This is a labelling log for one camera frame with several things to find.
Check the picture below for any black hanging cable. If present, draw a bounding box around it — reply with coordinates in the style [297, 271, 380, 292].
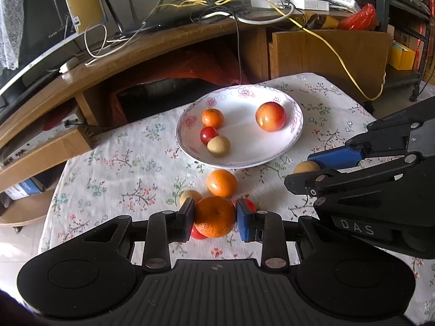
[234, 12, 244, 85]

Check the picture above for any black shelf rack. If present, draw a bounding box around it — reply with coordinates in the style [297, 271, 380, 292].
[314, 0, 435, 102]

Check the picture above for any yellow box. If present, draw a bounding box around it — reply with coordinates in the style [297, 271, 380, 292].
[387, 39, 418, 72]

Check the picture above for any red plastic bag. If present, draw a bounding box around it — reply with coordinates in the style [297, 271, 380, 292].
[338, 3, 378, 31]

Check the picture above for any white labelled box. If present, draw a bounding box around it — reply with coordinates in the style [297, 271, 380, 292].
[329, 0, 361, 13]

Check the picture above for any white coiled cable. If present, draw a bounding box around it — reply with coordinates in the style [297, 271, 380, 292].
[83, 23, 147, 67]

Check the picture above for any tan longan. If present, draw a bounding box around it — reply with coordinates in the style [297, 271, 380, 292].
[293, 161, 322, 175]
[179, 190, 203, 208]
[207, 135, 231, 158]

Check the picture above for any blue white box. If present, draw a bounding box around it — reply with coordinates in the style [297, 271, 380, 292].
[5, 178, 45, 201]

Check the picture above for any mandarin orange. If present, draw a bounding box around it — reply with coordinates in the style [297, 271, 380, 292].
[202, 108, 224, 128]
[194, 196, 237, 239]
[206, 169, 238, 198]

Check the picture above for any red yellow apple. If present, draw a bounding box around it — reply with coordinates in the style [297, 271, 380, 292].
[255, 101, 287, 132]

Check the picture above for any silver media player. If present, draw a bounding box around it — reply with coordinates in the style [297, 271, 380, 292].
[0, 120, 87, 172]

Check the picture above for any yellow framed board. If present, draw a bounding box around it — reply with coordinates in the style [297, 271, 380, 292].
[58, 0, 107, 35]

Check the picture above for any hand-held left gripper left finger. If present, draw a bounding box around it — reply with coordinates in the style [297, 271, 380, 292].
[80, 198, 196, 273]

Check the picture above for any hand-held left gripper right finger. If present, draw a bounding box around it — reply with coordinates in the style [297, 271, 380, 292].
[235, 198, 340, 269]

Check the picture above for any small white adapter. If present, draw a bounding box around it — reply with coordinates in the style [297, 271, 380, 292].
[58, 57, 79, 74]

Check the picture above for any white power strip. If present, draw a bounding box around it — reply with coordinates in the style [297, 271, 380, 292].
[251, 0, 287, 9]

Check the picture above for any wooden board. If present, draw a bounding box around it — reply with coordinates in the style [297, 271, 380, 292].
[268, 29, 391, 102]

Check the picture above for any floral tablecloth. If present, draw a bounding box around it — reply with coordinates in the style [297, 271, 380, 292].
[37, 72, 435, 323]

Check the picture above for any yellow cable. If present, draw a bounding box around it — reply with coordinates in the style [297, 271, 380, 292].
[158, 0, 386, 102]

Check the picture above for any flat screen television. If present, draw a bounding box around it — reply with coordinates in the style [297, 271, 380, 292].
[0, 0, 80, 96]

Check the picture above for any white floral rim bowl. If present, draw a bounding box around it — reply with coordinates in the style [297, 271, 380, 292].
[175, 84, 305, 169]

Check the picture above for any crumpled brown packaging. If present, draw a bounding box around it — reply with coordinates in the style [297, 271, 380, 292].
[303, 13, 340, 30]

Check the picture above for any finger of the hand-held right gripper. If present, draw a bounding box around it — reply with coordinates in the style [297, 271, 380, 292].
[284, 154, 421, 198]
[307, 97, 435, 171]

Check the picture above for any red cherry tomato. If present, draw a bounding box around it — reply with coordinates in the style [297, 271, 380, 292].
[199, 126, 219, 145]
[232, 198, 257, 213]
[190, 224, 209, 241]

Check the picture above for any black router with antennas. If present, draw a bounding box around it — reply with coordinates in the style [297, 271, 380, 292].
[98, 0, 238, 39]

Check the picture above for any white lace cloth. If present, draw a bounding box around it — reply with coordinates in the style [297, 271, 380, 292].
[0, 0, 26, 72]

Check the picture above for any wooden television cabinet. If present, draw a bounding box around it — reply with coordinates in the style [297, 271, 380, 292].
[0, 10, 340, 226]

